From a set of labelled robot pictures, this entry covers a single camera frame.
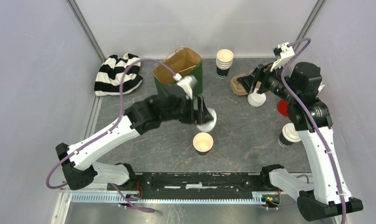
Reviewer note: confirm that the single paper coffee cup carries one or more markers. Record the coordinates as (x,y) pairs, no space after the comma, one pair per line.
(285,140)

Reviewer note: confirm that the brown cardboard cup carrier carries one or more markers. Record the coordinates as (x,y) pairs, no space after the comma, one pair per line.
(233,85)

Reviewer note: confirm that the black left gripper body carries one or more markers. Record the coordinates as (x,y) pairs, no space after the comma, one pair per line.
(185,112)

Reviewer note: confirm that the black white striped cloth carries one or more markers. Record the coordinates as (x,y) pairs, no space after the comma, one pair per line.
(111,75)

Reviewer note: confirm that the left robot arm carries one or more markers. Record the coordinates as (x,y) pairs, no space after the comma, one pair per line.
(79,161)

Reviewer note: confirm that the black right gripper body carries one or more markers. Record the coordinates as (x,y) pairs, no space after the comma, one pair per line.
(273,80)

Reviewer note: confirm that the red cup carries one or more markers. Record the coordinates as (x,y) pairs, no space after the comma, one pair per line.
(282,108)

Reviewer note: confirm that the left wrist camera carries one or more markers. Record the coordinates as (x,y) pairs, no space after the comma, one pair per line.
(187,83)

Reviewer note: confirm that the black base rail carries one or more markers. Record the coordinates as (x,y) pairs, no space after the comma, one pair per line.
(197,185)

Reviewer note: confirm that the green brown paper bag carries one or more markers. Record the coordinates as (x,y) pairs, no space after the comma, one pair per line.
(183,61)

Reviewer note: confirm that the stack of paper cups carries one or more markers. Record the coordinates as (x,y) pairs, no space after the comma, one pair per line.
(224,60)

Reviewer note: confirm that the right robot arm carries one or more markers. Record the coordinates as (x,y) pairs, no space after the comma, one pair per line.
(329,195)

